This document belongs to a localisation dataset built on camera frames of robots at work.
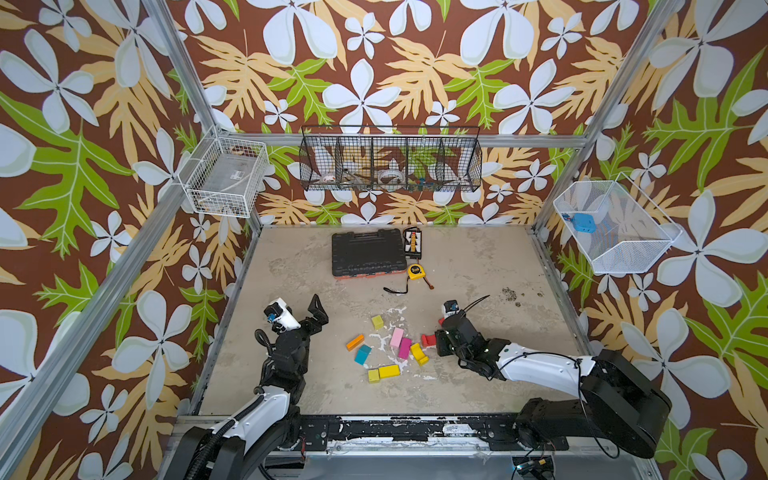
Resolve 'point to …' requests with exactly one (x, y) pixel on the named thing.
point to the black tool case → (356, 254)
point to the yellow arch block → (419, 355)
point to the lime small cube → (373, 376)
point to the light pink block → (396, 337)
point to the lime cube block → (378, 322)
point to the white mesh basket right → (631, 232)
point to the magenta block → (404, 348)
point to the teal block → (362, 354)
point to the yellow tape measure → (416, 271)
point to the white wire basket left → (225, 176)
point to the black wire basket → (391, 158)
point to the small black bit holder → (412, 239)
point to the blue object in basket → (582, 222)
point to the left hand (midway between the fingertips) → (302, 298)
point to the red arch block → (428, 340)
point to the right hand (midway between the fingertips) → (435, 333)
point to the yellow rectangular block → (388, 371)
